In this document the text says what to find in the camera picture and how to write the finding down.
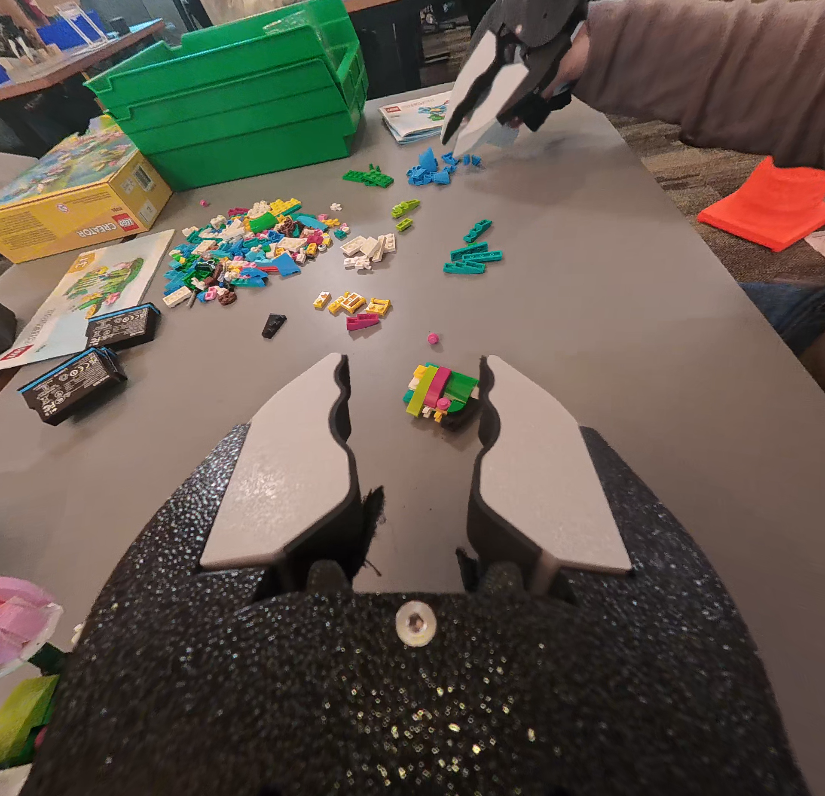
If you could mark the magenta lego slope brick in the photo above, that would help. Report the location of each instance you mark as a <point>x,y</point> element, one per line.
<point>362,321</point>

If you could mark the yellow lego bracket plate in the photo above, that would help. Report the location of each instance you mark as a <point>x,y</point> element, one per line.
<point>378,306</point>

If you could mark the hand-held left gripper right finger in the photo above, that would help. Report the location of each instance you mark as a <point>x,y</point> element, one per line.
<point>548,487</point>

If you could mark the yellow lego frame piece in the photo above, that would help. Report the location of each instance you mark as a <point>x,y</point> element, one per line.
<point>353,302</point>

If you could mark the white lego plates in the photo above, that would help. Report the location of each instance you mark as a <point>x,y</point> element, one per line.
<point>364,248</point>

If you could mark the person's jeans leg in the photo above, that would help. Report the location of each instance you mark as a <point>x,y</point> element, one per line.
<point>793,319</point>

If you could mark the lego instruction booklet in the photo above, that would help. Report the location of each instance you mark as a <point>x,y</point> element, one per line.
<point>412,116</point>

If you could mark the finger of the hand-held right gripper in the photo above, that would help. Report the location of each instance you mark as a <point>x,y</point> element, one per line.
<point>499,97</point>
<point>474,74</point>

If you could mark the teal lego wedge pieces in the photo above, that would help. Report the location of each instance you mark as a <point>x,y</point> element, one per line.
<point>474,255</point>

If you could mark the narrow yellow lego plate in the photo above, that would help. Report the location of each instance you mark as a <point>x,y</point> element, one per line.
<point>336,304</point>

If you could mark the white lego picture sheet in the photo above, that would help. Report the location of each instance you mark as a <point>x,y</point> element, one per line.
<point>96,287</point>

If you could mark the blue plastic bin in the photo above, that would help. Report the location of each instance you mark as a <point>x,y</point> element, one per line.
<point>64,32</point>

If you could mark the lime lego piece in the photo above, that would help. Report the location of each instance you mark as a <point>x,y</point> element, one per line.
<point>405,209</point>

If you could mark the black battery with blue edge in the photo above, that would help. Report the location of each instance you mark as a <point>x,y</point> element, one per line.
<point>122,325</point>
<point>71,380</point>

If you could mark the yellow lego box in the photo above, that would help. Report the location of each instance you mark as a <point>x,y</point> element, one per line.
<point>77,209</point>

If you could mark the person's right hand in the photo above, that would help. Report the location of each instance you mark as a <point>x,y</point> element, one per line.
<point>573,61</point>

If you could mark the green lego plates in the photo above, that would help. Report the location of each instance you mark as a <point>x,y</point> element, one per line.
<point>367,177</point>

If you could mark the lego flower model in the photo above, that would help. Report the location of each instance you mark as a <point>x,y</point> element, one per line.
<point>19,615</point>

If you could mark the black lego wedge plate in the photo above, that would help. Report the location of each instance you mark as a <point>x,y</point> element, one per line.
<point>274,325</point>

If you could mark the pile of mixed lego bricks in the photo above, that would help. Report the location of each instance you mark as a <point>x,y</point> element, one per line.
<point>245,255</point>

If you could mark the multicolour lego wing assembly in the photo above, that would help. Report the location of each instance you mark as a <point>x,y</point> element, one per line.
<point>445,387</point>

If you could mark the small yellow lego plate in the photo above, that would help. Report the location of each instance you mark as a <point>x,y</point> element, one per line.
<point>321,300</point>

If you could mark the stack of green bins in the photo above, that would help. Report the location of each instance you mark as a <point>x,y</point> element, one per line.
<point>238,100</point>

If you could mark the cluster of blue lego pieces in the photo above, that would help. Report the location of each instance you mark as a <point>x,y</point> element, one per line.
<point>438,168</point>

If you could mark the person's right forearm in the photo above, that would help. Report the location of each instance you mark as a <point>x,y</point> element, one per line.
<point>709,68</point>

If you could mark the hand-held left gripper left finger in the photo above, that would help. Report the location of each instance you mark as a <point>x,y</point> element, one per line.
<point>283,480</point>

